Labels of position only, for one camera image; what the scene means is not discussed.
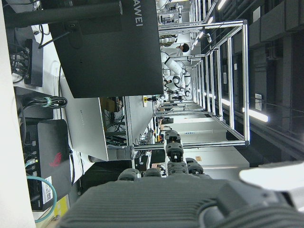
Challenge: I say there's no yellow floor label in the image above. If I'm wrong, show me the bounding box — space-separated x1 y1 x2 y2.
54 196 70 219

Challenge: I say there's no silver laptop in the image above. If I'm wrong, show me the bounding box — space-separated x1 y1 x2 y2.
59 78 110 162

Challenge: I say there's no white wall sign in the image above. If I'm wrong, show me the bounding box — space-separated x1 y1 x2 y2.
255 93 263 111

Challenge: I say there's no person in white coat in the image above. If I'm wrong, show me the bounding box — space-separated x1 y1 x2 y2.
161 42 190 57

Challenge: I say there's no aluminium frame cage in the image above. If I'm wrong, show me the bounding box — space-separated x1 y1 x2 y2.
123 20 250 151

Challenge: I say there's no black docking box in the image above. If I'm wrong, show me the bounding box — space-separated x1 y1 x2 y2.
23 39 44 88

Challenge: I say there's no white humanoid robot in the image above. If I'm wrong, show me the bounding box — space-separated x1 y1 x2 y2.
162 53 192 97

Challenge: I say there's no black cable bundle green tie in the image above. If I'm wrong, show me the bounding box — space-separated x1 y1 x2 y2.
23 96 68 110

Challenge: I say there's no black flat device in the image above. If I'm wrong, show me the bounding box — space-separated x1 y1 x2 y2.
13 86 54 120

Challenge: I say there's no black cable tangle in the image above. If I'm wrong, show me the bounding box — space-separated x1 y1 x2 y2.
9 45 32 84

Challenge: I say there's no teal network cable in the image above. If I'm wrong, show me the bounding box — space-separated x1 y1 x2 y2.
25 175 58 224

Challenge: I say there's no white cabinet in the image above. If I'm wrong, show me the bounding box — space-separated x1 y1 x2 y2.
170 117 250 181

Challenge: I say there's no black Huawei monitor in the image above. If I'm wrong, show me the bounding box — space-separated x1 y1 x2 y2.
40 0 165 99

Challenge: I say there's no black mini PC red logo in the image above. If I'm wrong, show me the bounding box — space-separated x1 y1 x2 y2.
25 119 72 212

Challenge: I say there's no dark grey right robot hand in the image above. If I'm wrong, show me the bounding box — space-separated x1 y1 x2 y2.
59 129 304 228

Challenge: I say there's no long ceiling light strip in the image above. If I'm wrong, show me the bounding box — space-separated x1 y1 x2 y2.
242 107 272 124

